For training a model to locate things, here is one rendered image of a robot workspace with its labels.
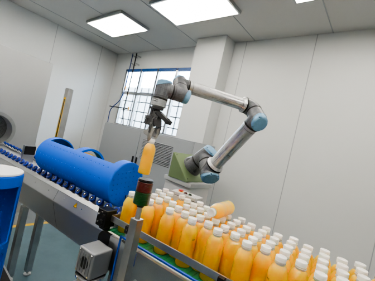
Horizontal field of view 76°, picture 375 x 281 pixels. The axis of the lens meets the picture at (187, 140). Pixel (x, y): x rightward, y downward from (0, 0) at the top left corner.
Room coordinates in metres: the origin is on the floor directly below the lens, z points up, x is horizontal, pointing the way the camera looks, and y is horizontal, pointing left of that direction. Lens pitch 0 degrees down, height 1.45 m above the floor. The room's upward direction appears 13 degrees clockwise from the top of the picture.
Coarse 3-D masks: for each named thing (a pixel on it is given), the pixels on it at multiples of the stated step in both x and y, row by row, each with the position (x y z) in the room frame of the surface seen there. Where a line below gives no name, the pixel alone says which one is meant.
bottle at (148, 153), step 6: (150, 144) 1.41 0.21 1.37; (144, 150) 1.41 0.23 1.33; (150, 150) 1.40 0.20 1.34; (144, 156) 1.40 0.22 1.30; (150, 156) 1.41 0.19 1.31; (144, 162) 1.40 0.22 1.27; (150, 162) 1.41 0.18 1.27; (138, 168) 1.42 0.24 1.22; (144, 168) 1.40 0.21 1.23; (150, 168) 1.42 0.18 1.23; (144, 174) 1.40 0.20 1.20
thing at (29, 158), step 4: (24, 148) 2.14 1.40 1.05; (28, 148) 2.16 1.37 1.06; (32, 148) 2.19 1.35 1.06; (24, 152) 2.14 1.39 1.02; (28, 152) 2.17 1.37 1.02; (32, 152) 2.19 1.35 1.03; (24, 156) 2.16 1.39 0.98; (28, 156) 2.19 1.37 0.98; (32, 156) 2.21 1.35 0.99; (28, 160) 2.19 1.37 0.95; (32, 160) 2.22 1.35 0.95
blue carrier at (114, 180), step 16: (48, 144) 1.82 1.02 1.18; (64, 144) 2.03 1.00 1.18; (48, 160) 1.74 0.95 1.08; (64, 160) 1.65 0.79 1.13; (80, 160) 1.58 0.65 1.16; (96, 160) 1.53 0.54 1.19; (64, 176) 1.65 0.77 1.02; (80, 176) 1.53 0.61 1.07; (96, 176) 1.45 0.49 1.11; (112, 176) 1.39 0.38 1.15; (128, 176) 1.50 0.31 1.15; (96, 192) 1.46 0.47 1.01; (112, 192) 1.42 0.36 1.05; (128, 192) 1.53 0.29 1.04
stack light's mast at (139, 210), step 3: (141, 177) 0.97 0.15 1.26; (138, 180) 0.95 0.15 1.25; (141, 180) 0.93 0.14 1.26; (144, 180) 0.93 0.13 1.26; (147, 180) 0.94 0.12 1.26; (150, 180) 0.96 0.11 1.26; (138, 207) 0.95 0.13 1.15; (141, 207) 0.95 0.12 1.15; (138, 210) 0.95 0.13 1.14; (141, 210) 0.95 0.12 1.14; (138, 213) 0.95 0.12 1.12; (135, 216) 0.95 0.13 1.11; (138, 216) 0.95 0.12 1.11; (138, 219) 0.95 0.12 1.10
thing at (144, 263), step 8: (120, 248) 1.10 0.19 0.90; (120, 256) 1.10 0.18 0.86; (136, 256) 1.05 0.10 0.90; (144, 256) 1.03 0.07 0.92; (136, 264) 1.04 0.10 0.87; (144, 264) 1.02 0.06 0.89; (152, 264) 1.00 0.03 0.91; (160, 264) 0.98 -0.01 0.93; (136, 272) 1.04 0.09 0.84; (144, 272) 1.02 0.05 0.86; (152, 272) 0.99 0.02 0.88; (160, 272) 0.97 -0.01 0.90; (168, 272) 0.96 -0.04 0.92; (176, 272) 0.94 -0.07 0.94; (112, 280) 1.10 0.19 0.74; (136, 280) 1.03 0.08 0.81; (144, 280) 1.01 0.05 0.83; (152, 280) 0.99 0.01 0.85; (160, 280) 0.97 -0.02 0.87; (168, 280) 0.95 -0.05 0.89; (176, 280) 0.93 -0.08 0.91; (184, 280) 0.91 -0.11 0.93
